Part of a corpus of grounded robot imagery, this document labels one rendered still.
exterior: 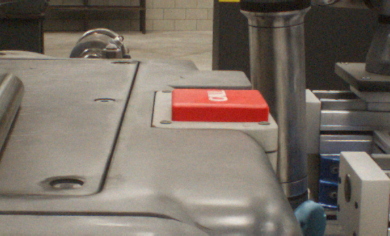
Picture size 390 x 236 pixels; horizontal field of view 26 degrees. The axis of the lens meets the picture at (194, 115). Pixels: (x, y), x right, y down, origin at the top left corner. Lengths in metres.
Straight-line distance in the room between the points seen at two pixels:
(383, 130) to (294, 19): 0.39
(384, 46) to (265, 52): 0.38
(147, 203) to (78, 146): 0.11
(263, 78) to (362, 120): 0.35
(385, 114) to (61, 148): 1.05
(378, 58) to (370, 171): 0.51
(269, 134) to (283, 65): 0.62
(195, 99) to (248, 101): 0.03
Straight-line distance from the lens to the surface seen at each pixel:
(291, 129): 1.15
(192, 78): 0.70
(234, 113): 0.52
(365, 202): 0.95
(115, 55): 1.61
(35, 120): 0.52
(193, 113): 0.51
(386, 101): 1.44
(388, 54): 1.46
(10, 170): 0.41
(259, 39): 1.13
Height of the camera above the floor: 1.36
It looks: 11 degrees down
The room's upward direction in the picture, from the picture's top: 1 degrees clockwise
